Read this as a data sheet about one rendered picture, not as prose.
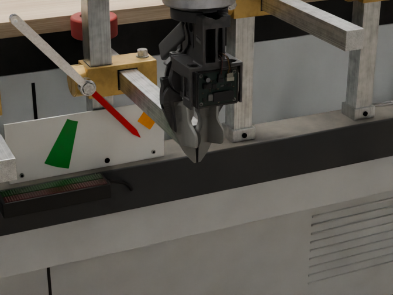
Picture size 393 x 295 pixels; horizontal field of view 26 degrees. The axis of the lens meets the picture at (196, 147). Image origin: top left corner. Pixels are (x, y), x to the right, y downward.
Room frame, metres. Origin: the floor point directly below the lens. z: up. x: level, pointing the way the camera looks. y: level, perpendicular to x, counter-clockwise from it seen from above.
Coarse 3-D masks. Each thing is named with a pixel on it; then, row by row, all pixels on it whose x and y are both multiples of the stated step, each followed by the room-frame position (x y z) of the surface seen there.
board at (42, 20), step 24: (0, 0) 1.55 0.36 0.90; (24, 0) 1.55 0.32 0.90; (48, 0) 1.55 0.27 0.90; (72, 0) 1.55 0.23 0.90; (120, 0) 1.55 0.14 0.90; (144, 0) 1.55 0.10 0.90; (312, 0) 1.65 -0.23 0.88; (0, 24) 1.40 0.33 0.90; (48, 24) 1.43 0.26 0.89; (120, 24) 1.49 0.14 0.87
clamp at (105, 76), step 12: (120, 60) 1.28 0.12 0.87; (132, 60) 1.28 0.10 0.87; (144, 60) 1.28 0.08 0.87; (156, 60) 1.29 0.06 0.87; (84, 72) 1.25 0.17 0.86; (96, 72) 1.25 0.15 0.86; (108, 72) 1.26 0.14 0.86; (144, 72) 1.28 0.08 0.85; (156, 72) 1.29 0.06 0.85; (72, 84) 1.25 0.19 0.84; (96, 84) 1.25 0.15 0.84; (108, 84) 1.26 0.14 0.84; (156, 84) 1.29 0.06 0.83
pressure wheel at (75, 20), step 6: (78, 12) 1.44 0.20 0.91; (72, 18) 1.40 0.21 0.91; (78, 18) 1.40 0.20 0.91; (114, 18) 1.41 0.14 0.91; (72, 24) 1.40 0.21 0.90; (78, 24) 1.39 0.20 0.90; (114, 24) 1.40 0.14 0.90; (72, 30) 1.40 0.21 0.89; (78, 30) 1.39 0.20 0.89; (114, 30) 1.40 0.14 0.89; (72, 36) 1.40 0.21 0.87; (78, 36) 1.39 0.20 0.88; (114, 36) 1.40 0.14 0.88
